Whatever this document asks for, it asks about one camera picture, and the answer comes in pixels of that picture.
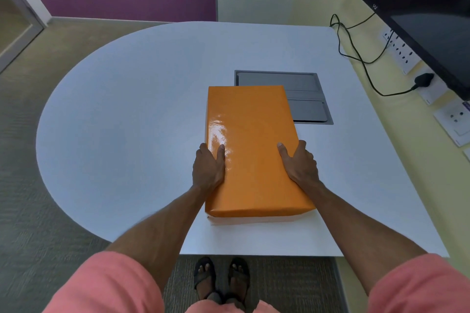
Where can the pink shirt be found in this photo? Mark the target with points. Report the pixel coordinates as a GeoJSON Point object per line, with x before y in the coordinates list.
{"type": "Point", "coordinates": [110, 287]}

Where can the black plug adapter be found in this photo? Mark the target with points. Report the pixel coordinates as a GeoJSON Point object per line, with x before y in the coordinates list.
{"type": "Point", "coordinates": [424, 80]}

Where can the person's black sandal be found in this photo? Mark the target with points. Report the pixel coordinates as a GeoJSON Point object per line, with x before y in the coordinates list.
{"type": "Point", "coordinates": [205, 276]}
{"type": "Point", "coordinates": [239, 278]}

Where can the person's right black sandal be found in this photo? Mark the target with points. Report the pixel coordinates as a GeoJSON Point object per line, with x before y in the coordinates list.
{"type": "Point", "coordinates": [239, 278]}

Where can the person's right forearm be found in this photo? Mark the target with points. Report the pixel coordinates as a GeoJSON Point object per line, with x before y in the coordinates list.
{"type": "Point", "coordinates": [360, 228]}

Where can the white single socket plate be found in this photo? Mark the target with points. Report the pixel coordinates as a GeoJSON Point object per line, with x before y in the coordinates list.
{"type": "Point", "coordinates": [455, 122]}

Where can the person's left black sandal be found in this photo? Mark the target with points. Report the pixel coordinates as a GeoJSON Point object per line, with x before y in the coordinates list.
{"type": "Point", "coordinates": [205, 276]}

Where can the orange box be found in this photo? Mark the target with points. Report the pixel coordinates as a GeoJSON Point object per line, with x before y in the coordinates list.
{"type": "Point", "coordinates": [253, 147]}

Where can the black wall monitor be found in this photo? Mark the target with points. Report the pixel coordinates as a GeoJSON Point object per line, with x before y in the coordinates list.
{"type": "Point", "coordinates": [422, 4]}

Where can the glass door with grey frame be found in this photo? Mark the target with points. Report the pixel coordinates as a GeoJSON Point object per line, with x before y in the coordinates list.
{"type": "Point", "coordinates": [16, 34]}

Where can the person's left thumb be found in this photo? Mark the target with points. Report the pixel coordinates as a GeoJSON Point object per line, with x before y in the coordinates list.
{"type": "Point", "coordinates": [221, 157]}

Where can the white multi-hole socket plate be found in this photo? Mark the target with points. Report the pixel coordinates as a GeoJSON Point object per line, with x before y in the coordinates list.
{"type": "Point", "coordinates": [402, 50]}

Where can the person's left forearm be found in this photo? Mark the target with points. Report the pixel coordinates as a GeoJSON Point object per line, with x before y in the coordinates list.
{"type": "Point", "coordinates": [165, 224]}

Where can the person's right hand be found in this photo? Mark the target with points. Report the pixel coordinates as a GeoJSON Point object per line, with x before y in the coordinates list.
{"type": "Point", "coordinates": [303, 169]}

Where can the white socket plate with plug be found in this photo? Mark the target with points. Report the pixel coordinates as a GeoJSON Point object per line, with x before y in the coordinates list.
{"type": "Point", "coordinates": [433, 94]}

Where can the person's left hand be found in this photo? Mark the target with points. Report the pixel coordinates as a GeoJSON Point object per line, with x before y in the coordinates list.
{"type": "Point", "coordinates": [207, 173]}

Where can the person's right thumb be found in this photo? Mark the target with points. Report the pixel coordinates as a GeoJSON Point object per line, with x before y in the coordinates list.
{"type": "Point", "coordinates": [284, 153]}

